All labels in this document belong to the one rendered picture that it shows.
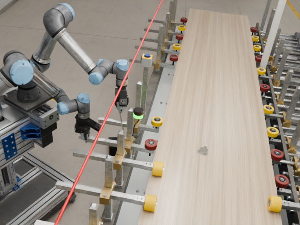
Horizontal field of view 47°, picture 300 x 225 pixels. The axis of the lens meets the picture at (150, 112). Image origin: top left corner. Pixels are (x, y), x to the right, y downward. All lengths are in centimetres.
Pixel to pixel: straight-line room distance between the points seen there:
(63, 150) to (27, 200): 83
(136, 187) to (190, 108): 70
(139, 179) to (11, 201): 102
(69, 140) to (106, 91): 99
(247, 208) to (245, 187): 15
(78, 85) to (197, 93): 208
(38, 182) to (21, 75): 130
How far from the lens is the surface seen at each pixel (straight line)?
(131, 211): 219
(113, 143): 225
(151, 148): 218
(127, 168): 231
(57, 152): 350
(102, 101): 416
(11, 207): 283
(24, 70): 184
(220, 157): 220
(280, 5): 320
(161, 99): 312
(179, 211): 186
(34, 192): 289
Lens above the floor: 234
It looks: 36 degrees down
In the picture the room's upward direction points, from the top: 6 degrees clockwise
